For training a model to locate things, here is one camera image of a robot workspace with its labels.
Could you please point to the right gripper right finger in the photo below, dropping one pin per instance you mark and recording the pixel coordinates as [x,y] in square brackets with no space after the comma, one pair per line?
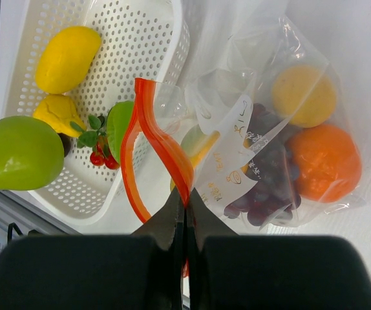
[232,271]

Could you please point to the yellow pear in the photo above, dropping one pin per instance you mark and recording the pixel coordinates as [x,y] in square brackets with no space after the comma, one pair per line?
[59,111]

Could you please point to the red strawberry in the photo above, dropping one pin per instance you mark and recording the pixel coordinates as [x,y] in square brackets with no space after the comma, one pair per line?
[95,139]

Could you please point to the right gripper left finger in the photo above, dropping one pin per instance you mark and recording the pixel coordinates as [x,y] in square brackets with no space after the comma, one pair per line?
[141,270]

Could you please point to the clear zip top bag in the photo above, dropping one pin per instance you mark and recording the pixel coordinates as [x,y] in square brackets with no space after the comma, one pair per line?
[222,99]

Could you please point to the green apple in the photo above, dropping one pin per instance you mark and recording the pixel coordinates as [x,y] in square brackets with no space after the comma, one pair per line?
[31,154]

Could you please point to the purple grape bunch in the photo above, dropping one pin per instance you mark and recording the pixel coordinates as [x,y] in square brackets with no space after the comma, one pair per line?
[274,198]

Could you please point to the orange fruit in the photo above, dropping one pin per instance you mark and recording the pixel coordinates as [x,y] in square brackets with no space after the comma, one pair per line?
[329,163]

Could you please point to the orange green mango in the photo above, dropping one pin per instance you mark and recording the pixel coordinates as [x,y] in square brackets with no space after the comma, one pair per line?
[211,159]

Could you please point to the yellow peach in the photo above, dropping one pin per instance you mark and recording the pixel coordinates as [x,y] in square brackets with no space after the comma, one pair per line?
[305,94]

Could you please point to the white perforated fruit basket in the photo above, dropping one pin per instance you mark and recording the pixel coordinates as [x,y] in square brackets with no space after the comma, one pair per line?
[139,39]

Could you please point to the aluminium front rail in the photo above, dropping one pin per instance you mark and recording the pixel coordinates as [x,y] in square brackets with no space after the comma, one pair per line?
[22,210]

